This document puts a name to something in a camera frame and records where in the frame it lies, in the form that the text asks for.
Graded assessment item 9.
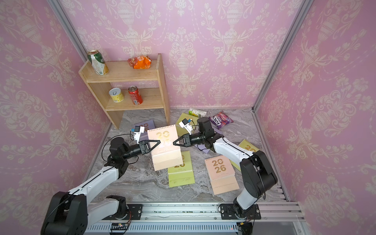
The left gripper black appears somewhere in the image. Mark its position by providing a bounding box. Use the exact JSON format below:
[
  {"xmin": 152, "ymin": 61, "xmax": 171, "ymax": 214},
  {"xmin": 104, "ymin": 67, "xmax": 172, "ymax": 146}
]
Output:
[{"xmin": 122, "ymin": 141, "xmax": 161, "ymax": 161}]

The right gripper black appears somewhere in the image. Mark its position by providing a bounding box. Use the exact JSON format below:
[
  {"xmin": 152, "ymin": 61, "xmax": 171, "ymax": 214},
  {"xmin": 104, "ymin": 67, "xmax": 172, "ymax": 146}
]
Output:
[{"xmin": 174, "ymin": 134, "xmax": 207, "ymax": 149}]

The pink calendar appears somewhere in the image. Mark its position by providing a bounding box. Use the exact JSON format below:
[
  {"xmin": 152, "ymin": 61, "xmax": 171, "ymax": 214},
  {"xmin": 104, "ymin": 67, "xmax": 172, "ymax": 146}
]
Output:
[
  {"xmin": 147, "ymin": 124, "xmax": 183, "ymax": 171},
  {"xmin": 205, "ymin": 155, "xmax": 240, "ymax": 195}
]

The purple calendar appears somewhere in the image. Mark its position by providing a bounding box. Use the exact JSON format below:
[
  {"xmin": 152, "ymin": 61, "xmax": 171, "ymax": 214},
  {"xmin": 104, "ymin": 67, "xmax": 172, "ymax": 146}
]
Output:
[
  {"xmin": 195, "ymin": 127, "xmax": 223, "ymax": 154},
  {"xmin": 134, "ymin": 119, "xmax": 155, "ymax": 141}
]

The green calendar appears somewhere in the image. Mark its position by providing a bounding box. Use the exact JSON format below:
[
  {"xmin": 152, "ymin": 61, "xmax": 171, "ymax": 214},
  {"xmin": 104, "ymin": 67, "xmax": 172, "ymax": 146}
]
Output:
[
  {"xmin": 167, "ymin": 151, "xmax": 195, "ymax": 188},
  {"xmin": 230, "ymin": 139, "xmax": 259, "ymax": 171},
  {"xmin": 175, "ymin": 112, "xmax": 200, "ymax": 139}
]

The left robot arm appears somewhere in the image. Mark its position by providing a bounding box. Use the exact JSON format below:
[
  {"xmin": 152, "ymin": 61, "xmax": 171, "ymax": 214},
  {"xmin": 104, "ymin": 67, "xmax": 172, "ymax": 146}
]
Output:
[{"xmin": 40, "ymin": 136, "xmax": 161, "ymax": 235}]

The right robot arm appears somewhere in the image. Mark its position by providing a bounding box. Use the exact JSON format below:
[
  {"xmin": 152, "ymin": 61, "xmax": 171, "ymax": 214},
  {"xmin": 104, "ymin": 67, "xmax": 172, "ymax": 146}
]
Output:
[{"xmin": 173, "ymin": 117, "xmax": 278, "ymax": 219}]

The green calendar back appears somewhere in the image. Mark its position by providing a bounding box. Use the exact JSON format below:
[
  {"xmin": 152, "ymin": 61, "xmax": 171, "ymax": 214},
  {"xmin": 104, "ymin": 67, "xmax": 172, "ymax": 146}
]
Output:
[{"xmin": 175, "ymin": 112, "xmax": 200, "ymax": 139}]

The green juice carton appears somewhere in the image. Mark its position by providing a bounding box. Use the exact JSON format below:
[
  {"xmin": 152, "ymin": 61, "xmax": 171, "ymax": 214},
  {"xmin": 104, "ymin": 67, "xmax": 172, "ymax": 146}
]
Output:
[{"xmin": 189, "ymin": 108, "xmax": 207, "ymax": 118}]

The purple snack bag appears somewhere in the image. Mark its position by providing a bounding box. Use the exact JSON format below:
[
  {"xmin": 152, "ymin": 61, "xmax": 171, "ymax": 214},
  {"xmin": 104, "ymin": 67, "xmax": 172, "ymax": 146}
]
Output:
[{"xmin": 209, "ymin": 111, "xmax": 234, "ymax": 129}]

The red soda can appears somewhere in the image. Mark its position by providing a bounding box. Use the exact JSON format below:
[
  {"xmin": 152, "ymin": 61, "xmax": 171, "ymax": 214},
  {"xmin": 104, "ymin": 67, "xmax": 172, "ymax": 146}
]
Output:
[{"xmin": 128, "ymin": 86, "xmax": 143, "ymax": 105}]

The yellow tin can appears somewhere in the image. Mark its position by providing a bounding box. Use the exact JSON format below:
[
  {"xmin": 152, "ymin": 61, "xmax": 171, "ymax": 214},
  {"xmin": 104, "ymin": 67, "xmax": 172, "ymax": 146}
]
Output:
[{"xmin": 109, "ymin": 88, "xmax": 124, "ymax": 103}]

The wooden two-tier shelf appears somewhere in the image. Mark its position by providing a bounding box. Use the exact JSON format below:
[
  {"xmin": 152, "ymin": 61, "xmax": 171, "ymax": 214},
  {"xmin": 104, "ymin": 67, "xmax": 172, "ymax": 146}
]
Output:
[{"xmin": 78, "ymin": 54, "xmax": 170, "ymax": 129}]

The orange snack bag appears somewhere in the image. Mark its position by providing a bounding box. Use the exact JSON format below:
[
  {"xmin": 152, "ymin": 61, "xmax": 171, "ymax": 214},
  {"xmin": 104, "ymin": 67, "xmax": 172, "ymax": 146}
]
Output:
[{"xmin": 127, "ymin": 55, "xmax": 152, "ymax": 70}]

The black electronics box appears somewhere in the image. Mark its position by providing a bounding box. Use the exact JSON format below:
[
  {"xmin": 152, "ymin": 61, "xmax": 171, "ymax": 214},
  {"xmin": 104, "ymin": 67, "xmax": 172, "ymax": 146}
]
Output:
[{"xmin": 110, "ymin": 223, "xmax": 130, "ymax": 235}]

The green and white can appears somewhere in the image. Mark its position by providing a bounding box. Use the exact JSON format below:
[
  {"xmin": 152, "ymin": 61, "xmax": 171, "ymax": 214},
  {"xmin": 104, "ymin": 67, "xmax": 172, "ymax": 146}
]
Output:
[{"xmin": 87, "ymin": 50, "xmax": 109, "ymax": 75}]

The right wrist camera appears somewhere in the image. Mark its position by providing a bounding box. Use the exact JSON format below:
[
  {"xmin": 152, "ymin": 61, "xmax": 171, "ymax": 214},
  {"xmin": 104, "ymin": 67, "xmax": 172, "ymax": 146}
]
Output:
[{"xmin": 179, "ymin": 118, "xmax": 193, "ymax": 135}]

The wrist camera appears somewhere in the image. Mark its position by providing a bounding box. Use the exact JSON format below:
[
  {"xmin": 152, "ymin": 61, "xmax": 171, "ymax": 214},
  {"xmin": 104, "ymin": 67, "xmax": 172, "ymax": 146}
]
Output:
[
  {"xmin": 179, "ymin": 118, "xmax": 193, "ymax": 135},
  {"xmin": 131, "ymin": 126, "xmax": 145, "ymax": 144}
]

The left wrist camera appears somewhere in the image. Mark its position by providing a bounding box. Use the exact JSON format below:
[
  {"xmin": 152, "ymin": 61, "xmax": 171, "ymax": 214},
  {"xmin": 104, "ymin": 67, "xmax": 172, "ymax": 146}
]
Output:
[{"xmin": 131, "ymin": 126, "xmax": 145, "ymax": 144}]

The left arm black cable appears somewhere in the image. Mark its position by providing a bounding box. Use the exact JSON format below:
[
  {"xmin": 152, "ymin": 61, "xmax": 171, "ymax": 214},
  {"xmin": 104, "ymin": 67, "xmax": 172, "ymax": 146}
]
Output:
[{"xmin": 100, "ymin": 133, "xmax": 139, "ymax": 165}]

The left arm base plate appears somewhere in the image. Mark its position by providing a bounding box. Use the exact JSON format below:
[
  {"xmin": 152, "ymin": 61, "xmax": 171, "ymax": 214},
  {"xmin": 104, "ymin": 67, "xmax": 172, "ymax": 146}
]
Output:
[{"xmin": 104, "ymin": 204, "xmax": 143, "ymax": 221}]

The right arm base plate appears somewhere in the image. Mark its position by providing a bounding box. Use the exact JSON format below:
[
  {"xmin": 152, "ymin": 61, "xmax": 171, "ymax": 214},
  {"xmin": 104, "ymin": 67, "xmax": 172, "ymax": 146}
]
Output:
[{"xmin": 218, "ymin": 203, "xmax": 261, "ymax": 220}]

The aluminium mounting rail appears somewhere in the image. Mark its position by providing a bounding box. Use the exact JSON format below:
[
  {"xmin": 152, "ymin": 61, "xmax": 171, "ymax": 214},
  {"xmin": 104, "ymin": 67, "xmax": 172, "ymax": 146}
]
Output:
[{"xmin": 83, "ymin": 202, "xmax": 310, "ymax": 235}]

